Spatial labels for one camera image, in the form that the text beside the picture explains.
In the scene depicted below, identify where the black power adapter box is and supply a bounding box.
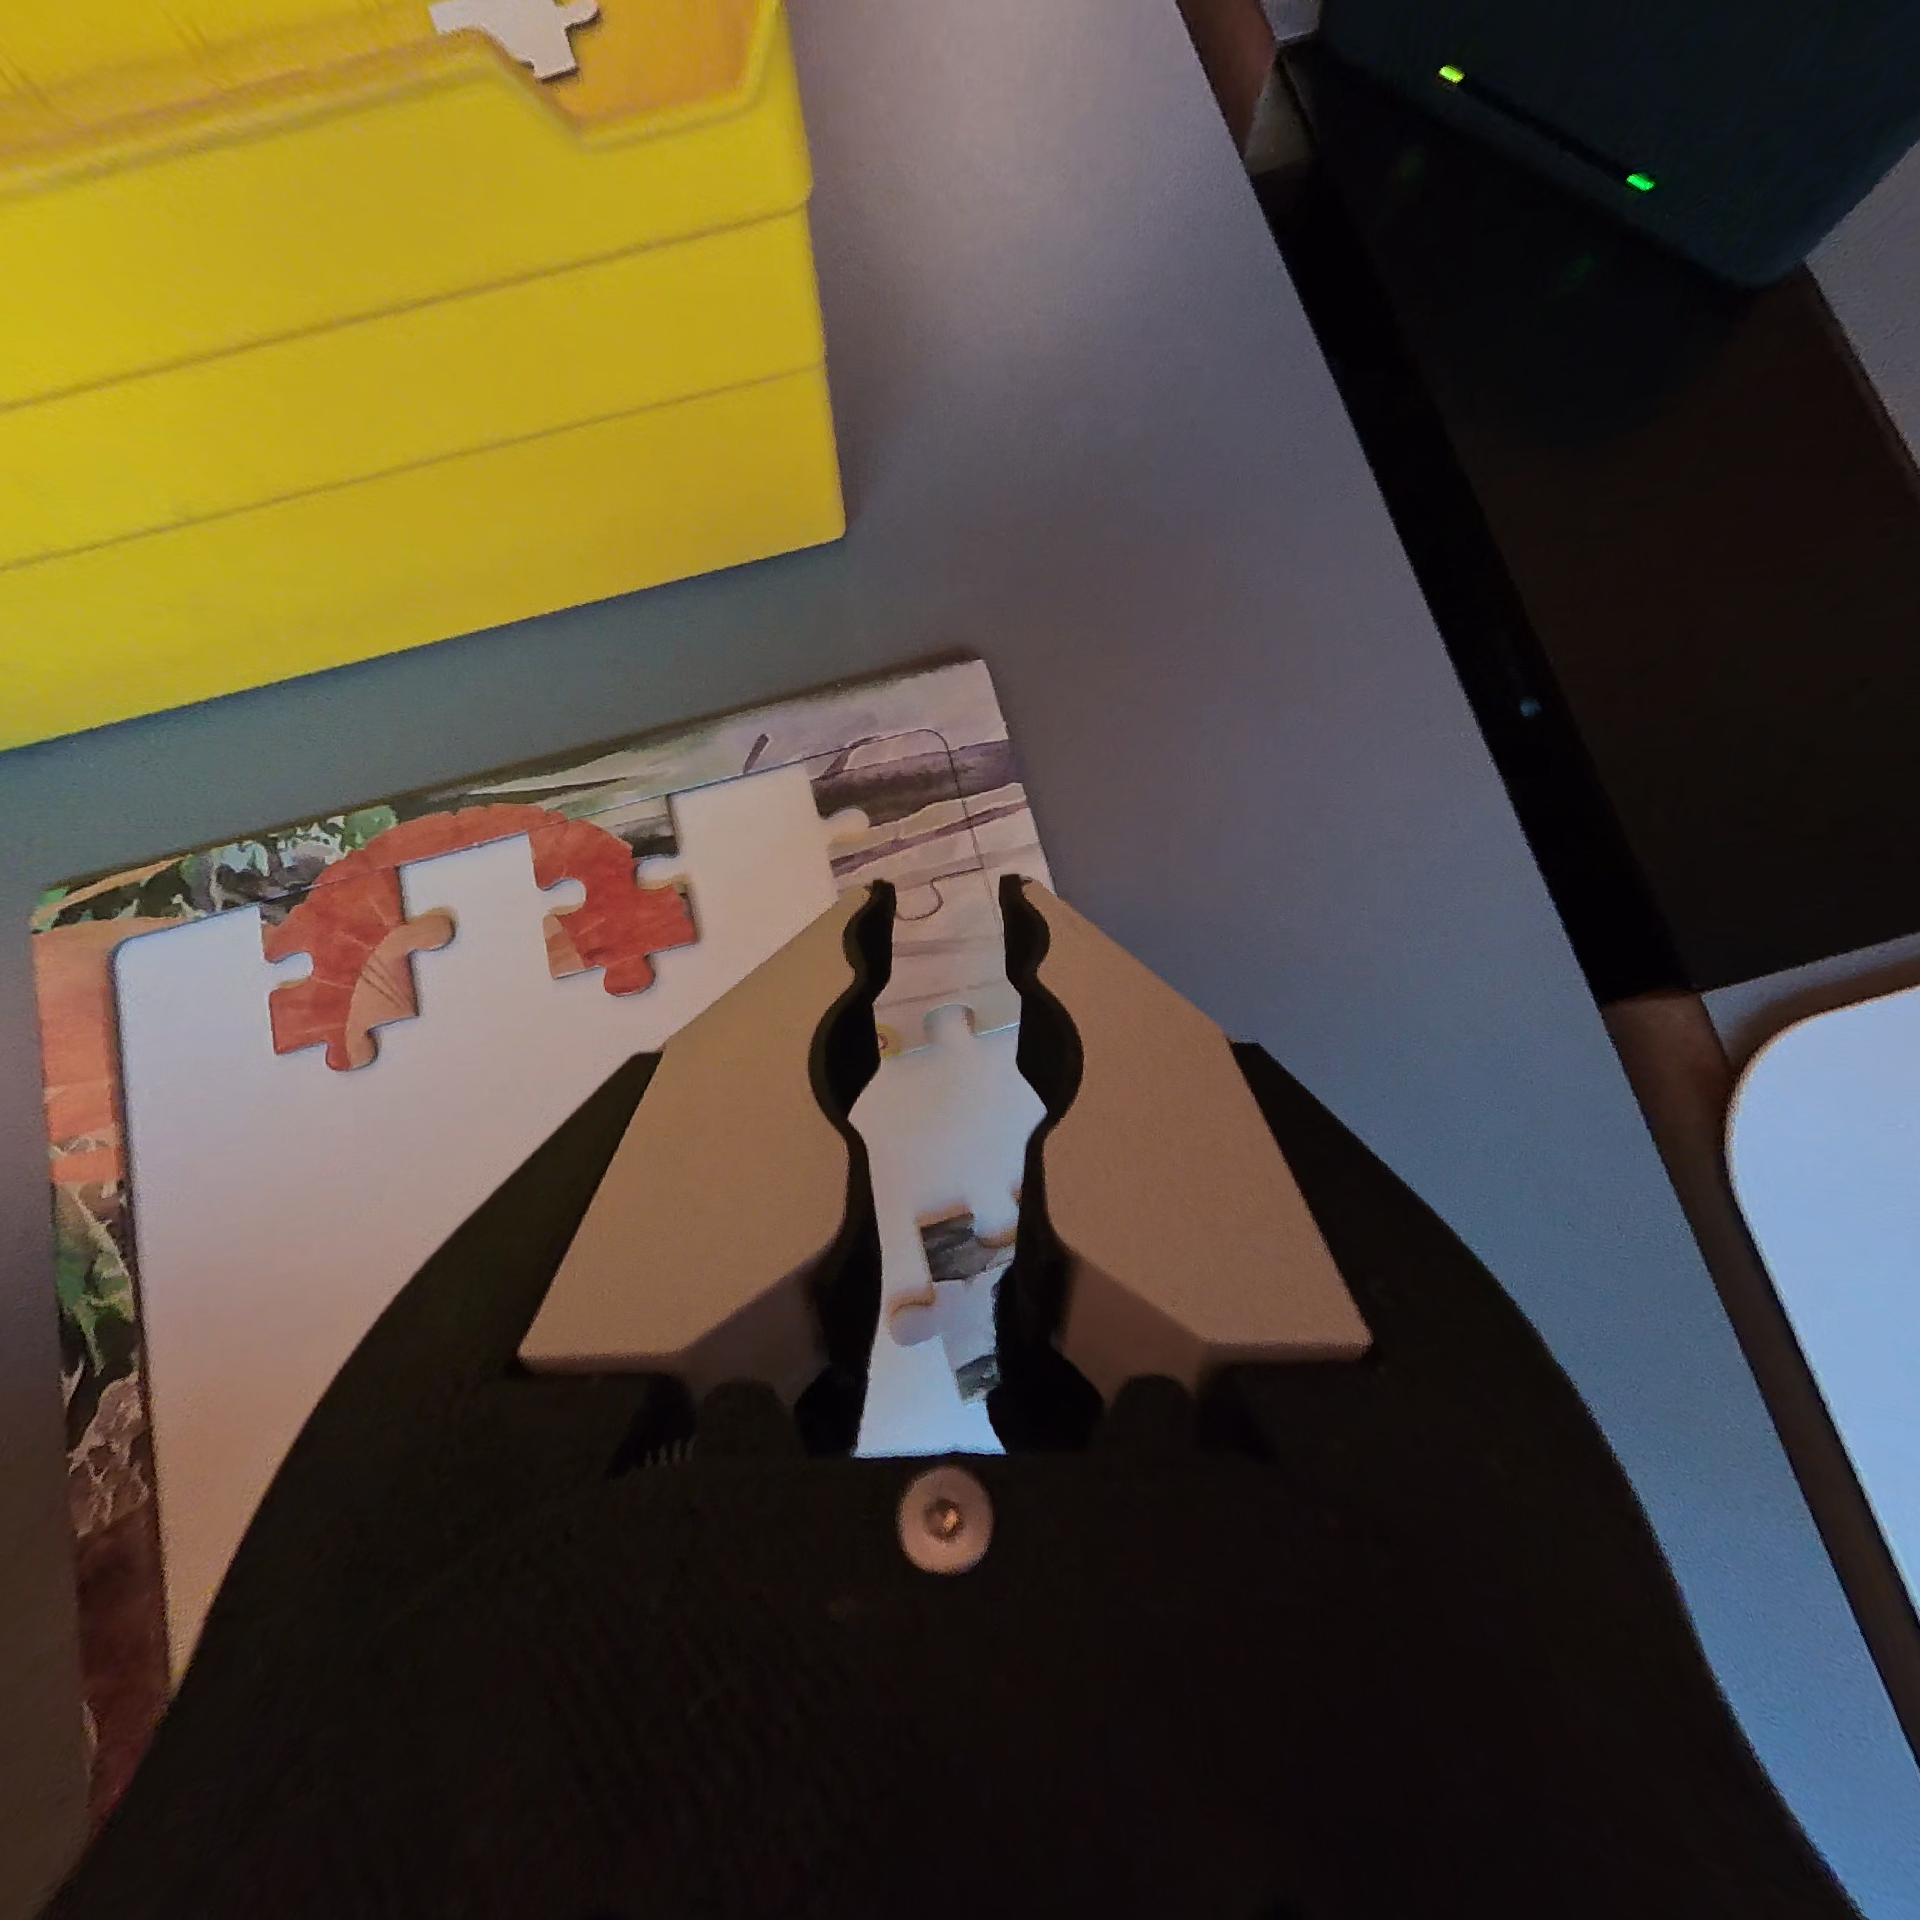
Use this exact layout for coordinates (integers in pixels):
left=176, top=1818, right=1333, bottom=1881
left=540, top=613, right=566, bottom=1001
left=1318, top=0, right=1920, bottom=289

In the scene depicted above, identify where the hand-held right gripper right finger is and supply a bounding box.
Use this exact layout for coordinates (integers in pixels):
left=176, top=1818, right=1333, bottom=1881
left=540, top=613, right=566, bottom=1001
left=997, top=873, right=1373, bottom=1434

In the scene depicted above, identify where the grey striped puzzle piece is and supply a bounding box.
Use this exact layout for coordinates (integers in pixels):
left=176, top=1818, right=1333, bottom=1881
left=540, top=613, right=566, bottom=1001
left=815, top=732, right=1038, bottom=904

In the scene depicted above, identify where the yellow plastic bin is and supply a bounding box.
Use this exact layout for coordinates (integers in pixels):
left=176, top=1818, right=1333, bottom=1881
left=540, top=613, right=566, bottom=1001
left=0, top=0, right=847, bottom=753

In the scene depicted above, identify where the grey brown puzzle piece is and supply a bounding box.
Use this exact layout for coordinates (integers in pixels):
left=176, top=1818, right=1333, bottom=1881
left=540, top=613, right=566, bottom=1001
left=884, top=1184, right=1029, bottom=1360

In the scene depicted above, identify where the red fan puzzle piece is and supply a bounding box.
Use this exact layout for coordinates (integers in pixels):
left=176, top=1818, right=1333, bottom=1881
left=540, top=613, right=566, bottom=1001
left=263, top=861, right=454, bottom=1069

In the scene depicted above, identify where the puzzle frame board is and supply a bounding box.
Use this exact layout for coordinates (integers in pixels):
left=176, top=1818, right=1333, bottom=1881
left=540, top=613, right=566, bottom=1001
left=29, top=652, right=1056, bottom=1824

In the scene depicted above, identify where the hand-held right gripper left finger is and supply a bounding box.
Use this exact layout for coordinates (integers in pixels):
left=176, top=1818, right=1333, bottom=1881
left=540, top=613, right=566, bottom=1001
left=516, top=882, right=899, bottom=1443

